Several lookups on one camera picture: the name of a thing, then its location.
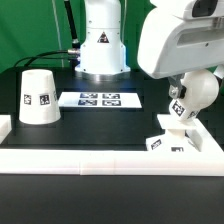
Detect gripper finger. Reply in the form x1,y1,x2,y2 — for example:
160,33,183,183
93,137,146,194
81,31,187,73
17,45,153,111
168,74,186,99
213,64,224,87

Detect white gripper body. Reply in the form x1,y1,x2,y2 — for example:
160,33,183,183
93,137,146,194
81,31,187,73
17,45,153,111
137,8,224,79

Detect white lamp bulb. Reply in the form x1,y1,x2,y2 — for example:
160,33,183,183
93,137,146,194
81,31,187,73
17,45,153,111
169,69,219,121

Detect white lamp base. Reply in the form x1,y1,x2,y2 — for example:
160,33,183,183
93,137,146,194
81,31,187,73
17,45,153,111
146,114,199,152

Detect white lamp shade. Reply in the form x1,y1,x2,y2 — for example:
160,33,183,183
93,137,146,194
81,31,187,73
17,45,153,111
19,69,61,125

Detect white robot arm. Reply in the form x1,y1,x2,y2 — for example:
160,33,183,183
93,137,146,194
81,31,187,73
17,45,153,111
76,0,224,87

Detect white marker tag sheet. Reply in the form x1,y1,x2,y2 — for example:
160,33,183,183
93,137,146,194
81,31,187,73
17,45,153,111
58,92,141,109

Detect black cable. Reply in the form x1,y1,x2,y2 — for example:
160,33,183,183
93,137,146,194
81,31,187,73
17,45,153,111
14,49,81,68

